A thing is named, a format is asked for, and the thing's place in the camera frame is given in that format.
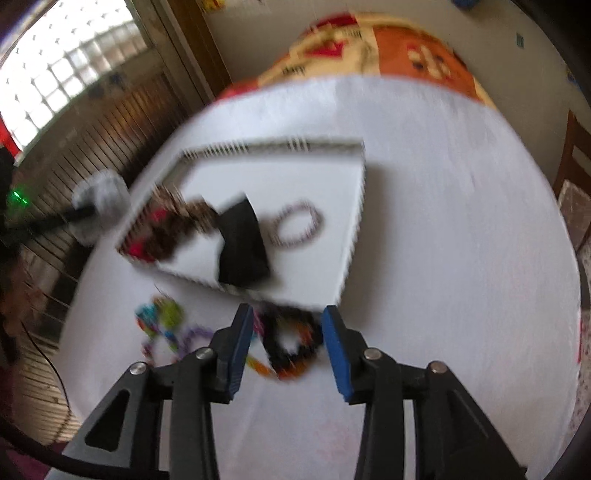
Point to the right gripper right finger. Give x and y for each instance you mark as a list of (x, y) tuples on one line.
[(454, 438)]

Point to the black hair claw clip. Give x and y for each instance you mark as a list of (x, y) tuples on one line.
[(242, 261)]

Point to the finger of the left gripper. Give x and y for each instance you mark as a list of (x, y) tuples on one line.
[(28, 230)]

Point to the glass block window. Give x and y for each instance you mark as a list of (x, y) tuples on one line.
[(63, 52)]

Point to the dark wooden slatted door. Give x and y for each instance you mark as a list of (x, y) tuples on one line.
[(121, 135)]

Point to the brown scrunchie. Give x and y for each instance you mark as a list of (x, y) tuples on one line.
[(166, 235)]

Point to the red satin bow clip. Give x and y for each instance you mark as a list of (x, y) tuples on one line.
[(142, 242)]

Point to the leopard print ribbon bow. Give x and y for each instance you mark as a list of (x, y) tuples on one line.
[(198, 211)]

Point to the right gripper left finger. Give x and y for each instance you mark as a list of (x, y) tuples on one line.
[(155, 422)]

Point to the black scrunchie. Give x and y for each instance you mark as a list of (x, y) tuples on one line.
[(291, 338)]

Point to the light blue fluffy scrunchie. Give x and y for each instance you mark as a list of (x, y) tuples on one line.
[(107, 192)]

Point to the orange patterned blanket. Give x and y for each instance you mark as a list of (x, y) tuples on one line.
[(368, 44)]

